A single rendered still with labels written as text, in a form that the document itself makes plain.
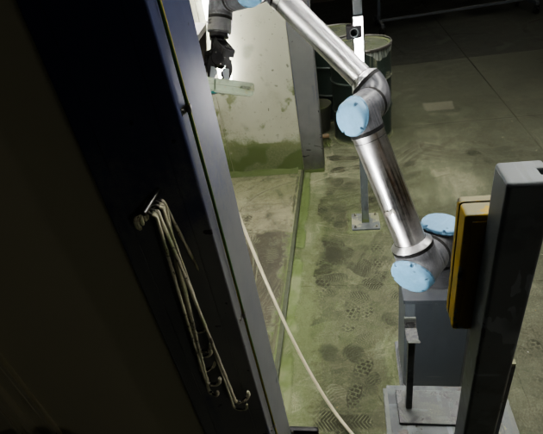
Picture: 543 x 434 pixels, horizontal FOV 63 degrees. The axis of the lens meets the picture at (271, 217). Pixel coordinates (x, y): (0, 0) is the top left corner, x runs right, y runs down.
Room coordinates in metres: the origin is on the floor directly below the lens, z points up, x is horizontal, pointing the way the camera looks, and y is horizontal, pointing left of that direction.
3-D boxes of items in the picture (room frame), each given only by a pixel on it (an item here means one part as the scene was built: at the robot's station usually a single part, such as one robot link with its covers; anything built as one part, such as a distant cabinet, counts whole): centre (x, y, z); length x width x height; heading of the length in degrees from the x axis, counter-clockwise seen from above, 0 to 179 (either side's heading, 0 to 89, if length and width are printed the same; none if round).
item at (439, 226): (1.31, -0.63, 0.83); 0.17 x 0.15 x 0.18; 134
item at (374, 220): (2.60, -0.67, 0.01); 0.20 x 0.20 x 0.01; 77
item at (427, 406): (0.64, -0.37, 0.95); 0.26 x 0.15 x 0.32; 77
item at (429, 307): (1.32, -0.64, 0.32); 0.31 x 0.31 x 0.64; 77
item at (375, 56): (4.09, -1.07, 0.44); 0.59 x 0.58 x 0.89; 1
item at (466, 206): (0.53, -0.35, 1.42); 0.12 x 0.06 x 0.26; 77
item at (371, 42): (4.09, -1.07, 0.86); 0.54 x 0.54 x 0.01
